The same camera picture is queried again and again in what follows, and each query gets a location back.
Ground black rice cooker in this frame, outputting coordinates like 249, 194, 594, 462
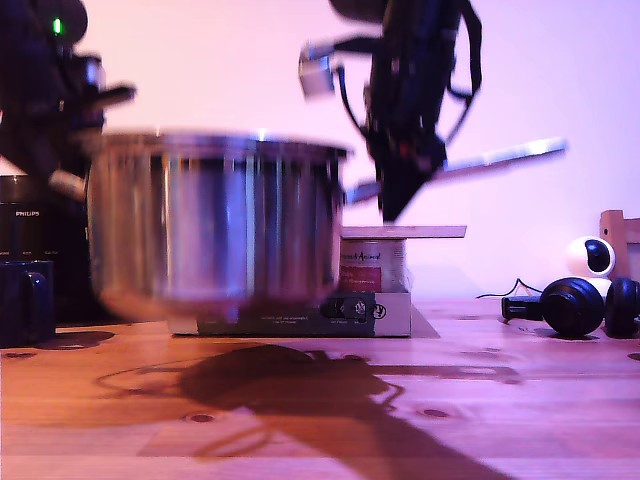
0, 173, 101, 324

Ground wooden chair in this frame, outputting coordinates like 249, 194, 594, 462
599, 209, 640, 281

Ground wooden shelf board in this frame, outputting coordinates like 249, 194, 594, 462
341, 224, 468, 240

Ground dark blue mug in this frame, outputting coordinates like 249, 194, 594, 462
0, 259, 55, 349

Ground black camera cable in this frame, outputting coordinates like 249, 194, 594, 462
333, 64, 374, 139

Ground black headphones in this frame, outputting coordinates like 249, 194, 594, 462
501, 275, 640, 340

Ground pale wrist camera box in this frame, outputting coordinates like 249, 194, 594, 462
69, 53, 107, 90
298, 38, 384, 99

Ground large steel pot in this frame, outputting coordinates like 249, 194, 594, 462
48, 127, 570, 324

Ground white security camera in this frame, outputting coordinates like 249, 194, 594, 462
565, 234, 619, 292

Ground cardboard can tray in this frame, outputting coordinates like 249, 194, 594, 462
168, 290, 414, 339

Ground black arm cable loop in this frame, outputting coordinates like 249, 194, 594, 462
434, 0, 485, 149

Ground thin black power cable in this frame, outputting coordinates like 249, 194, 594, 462
474, 277, 546, 300

